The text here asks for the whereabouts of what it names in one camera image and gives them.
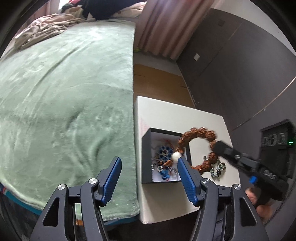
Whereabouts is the green bed blanket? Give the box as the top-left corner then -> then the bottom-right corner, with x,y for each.
1,20 -> 139,220

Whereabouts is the brown rudraksha bead bracelet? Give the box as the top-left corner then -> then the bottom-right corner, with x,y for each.
164,126 -> 219,175

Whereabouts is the dark wood wardrobe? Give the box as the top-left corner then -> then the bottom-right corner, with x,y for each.
177,9 -> 295,157

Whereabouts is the white leather side table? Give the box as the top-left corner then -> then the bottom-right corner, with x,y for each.
134,96 -> 240,225

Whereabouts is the beige crumpled blanket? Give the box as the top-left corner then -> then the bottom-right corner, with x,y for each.
14,14 -> 86,50

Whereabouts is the black jewelry box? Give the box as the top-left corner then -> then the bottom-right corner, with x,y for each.
140,128 -> 182,184

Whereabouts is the dark clothes pile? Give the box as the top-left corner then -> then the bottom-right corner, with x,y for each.
61,0 -> 142,20

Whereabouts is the white wall outlet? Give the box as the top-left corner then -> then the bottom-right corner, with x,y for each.
194,53 -> 200,61

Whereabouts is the flat cardboard on floor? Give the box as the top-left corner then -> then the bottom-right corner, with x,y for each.
133,64 -> 195,108

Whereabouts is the grey green bead bracelet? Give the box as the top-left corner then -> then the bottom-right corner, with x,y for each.
210,161 -> 227,178

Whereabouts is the pink curtain right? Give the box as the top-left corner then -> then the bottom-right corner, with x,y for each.
134,0 -> 214,60

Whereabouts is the person's right hand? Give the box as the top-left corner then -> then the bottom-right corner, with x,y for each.
244,187 -> 277,220

